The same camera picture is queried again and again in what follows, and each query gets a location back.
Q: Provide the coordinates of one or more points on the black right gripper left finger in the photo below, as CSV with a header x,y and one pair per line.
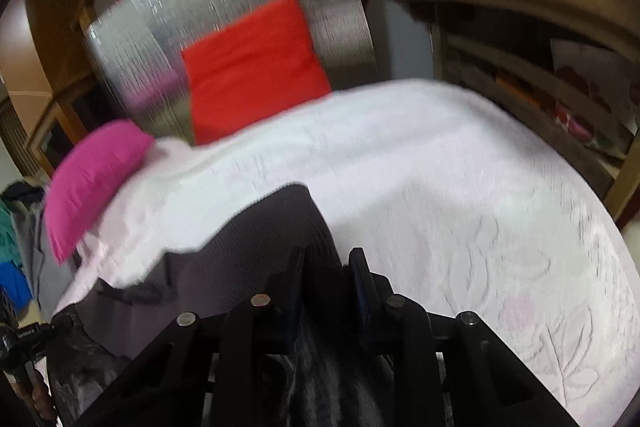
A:
x,y
253,364

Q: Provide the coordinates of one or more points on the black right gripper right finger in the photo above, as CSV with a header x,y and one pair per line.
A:
x,y
400,330

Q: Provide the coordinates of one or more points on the black quilted jacket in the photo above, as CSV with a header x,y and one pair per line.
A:
x,y
141,355

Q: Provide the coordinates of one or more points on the left hand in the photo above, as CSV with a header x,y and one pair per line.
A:
x,y
38,398

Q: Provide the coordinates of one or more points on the blue garment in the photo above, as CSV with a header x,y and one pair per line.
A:
x,y
14,284

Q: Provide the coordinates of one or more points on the grey garment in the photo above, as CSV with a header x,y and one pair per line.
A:
x,y
46,278

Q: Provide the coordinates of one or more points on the teal garment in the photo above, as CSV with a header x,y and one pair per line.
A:
x,y
9,251

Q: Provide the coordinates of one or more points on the white embossed bed blanket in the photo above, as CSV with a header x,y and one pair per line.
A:
x,y
457,203

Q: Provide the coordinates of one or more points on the magenta pillow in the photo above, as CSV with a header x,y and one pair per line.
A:
x,y
88,179

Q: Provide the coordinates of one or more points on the red pillow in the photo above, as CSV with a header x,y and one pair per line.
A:
x,y
256,67

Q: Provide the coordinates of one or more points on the wooden shelf unit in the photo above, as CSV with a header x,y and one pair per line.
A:
x,y
501,50

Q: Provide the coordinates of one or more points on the floral cushion on shelf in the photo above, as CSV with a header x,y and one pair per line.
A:
x,y
607,79

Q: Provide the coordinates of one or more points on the silver foil insulation panel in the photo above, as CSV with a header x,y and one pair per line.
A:
x,y
137,44

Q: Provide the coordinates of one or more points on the wooden headboard frame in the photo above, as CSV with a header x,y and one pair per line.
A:
x,y
72,101

